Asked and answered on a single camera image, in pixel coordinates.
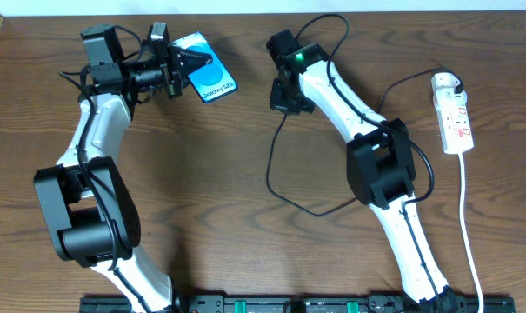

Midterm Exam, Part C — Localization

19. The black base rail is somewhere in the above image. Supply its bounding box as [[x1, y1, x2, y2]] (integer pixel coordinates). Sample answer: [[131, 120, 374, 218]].
[[78, 294, 517, 313]]

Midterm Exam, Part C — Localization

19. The blue Samsung Galaxy smartphone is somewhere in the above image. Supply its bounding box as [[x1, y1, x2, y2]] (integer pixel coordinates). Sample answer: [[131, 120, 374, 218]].
[[171, 32, 238, 103]]

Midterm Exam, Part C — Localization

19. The white power strip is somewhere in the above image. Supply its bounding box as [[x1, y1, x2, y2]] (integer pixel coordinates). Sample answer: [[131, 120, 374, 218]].
[[436, 104, 474, 155]]

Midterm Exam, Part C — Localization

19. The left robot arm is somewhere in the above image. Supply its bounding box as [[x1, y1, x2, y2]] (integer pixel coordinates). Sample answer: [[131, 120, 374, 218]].
[[33, 23, 216, 312]]

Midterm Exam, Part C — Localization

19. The white charger adapter plug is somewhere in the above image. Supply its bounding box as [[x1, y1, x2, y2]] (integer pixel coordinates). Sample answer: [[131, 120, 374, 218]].
[[431, 71, 468, 111]]

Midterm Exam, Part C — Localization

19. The white power strip cord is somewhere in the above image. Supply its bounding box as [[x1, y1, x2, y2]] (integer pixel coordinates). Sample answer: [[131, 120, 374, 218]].
[[456, 151, 485, 313]]

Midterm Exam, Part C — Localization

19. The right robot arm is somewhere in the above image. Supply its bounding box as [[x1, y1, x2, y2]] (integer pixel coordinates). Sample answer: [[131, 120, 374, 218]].
[[266, 30, 460, 312]]

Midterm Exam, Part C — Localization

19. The black USB charging cable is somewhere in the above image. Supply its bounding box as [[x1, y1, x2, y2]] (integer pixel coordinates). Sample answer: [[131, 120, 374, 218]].
[[265, 67, 464, 218]]

